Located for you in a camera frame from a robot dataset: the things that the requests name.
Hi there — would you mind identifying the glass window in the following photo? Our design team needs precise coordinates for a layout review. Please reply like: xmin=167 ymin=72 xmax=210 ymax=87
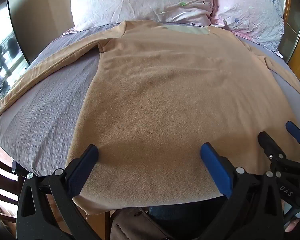
xmin=0 ymin=0 xmax=31 ymax=98

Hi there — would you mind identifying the tan fleece long-sleeve shirt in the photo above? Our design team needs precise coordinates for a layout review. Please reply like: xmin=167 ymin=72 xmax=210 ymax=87
xmin=0 ymin=20 xmax=300 ymax=216

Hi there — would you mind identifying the pink floral pillow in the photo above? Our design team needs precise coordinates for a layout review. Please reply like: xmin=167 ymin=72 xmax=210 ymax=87
xmin=209 ymin=0 xmax=284 ymax=57

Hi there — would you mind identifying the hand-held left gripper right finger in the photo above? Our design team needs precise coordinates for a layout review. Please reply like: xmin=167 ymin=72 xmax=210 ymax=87
xmin=200 ymin=142 xmax=284 ymax=240

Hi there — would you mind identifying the white floral pillow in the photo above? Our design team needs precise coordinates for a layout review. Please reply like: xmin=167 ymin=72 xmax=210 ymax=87
xmin=70 ymin=0 xmax=216 ymax=31

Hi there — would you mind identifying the person's blue jeans leg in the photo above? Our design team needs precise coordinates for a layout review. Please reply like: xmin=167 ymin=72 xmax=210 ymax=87
xmin=149 ymin=196 xmax=228 ymax=228

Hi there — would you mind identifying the dark wooden chair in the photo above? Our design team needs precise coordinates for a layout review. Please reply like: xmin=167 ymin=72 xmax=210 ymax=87
xmin=0 ymin=139 xmax=24 ymax=232

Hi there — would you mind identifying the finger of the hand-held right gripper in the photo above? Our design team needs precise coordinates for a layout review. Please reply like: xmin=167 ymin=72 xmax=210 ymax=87
xmin=257 ymin=131 xmax=287 ymax=164
xmin=285 ymin=121 xmax=300 ymax=147

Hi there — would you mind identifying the wooden headboard frame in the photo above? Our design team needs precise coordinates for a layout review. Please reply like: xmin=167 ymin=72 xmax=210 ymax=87
xmin=277 ymin=0 xmax=300 ymax=82

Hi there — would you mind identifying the grey bed sheet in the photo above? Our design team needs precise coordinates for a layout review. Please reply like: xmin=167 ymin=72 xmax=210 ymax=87
xmin=0 ymin=22 xmax=300 ymax=178

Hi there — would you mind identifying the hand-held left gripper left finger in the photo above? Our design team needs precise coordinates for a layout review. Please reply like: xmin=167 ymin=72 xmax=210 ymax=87
xmin=16 ymin=144 xmax=108 ymax=240

